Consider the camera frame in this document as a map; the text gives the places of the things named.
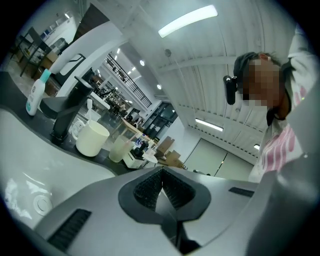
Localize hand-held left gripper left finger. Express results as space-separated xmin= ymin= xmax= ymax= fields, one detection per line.
xmin=34 ymin=166 xmax=181 ymax=256

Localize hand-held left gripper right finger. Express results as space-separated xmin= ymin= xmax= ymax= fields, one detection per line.
xmin=163 ymin=166 xmax=260 ymax=253

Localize pale green double panel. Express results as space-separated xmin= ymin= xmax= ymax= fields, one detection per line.
xmin=183 ymin=138 xmax=255 ymax=180

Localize white box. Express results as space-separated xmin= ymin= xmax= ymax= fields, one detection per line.
xmin=124 ymin=147 xmax=151 ymax=169

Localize white sink basin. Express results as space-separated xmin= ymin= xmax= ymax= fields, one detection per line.
xmin=0 ymin=108 xmax=118 ymax=230

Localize sink drain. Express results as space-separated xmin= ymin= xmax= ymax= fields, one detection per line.
xmin=33 ymin=194 xmax=53 ymax=216

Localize cardboard box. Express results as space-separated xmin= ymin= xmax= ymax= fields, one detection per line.
xmin=164 ymin=149 xmax=186 ymax=168
xmin=156 ymin=136 xmax=176 ymax=159

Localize translucent green cup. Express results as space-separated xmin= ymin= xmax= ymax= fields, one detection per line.
xmin=108 ymin=134 xmax=135 ymax=163

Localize black handheld device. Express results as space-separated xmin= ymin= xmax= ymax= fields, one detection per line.
xmin=134 ymin=141 xmax=148 ymax=160

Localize cream plastic cup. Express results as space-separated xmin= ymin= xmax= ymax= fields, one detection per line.
xmin=72 ymin=119 xmax=110 ymax=158

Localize long ceiling light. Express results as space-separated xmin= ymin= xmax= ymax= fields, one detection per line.
xmin=157 ymin=4 xmax=218 ymax=39
xmin=194 ymin=117 xmax=224 ymax=132

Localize white t-shirt pink print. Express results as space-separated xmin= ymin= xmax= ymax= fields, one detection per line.
xmin=248 ymin=24 xmax=318 ymax=183

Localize white toothbrush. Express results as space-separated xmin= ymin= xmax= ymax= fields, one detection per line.
xmin=86 ymin=98 xmax=94 ymax=125

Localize black faucet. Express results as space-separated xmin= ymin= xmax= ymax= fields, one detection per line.
xmin=39 ymin=76 xmax=95 ymax=146

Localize person's head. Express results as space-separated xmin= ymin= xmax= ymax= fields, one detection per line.
xmin=241 ymin=53 xmax=292 ymax=121

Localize black metal railing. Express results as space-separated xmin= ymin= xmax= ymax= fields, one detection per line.
xmin=104 ymin=53 xmax=153 ymax=106

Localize white lotion bottle teal cap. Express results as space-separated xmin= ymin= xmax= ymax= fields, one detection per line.
xmin=26 ymin=68 xmax=52 ymax=116

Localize white staircase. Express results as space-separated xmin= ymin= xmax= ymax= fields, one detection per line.
xmin=51 ymin=3 xmax=123 ymax=101

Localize black metal rack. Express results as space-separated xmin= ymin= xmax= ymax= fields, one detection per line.
xmin=14 ymin=26 xmax=52 ymax=77

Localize white round table wire legs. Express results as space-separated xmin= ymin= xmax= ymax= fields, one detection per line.
xmin=143 ymin=152 xmax=159 ymax=165

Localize black head-worn camera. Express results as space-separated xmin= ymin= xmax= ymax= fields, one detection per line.
xmin=223 ymin=74 xmax=238 ymax=106

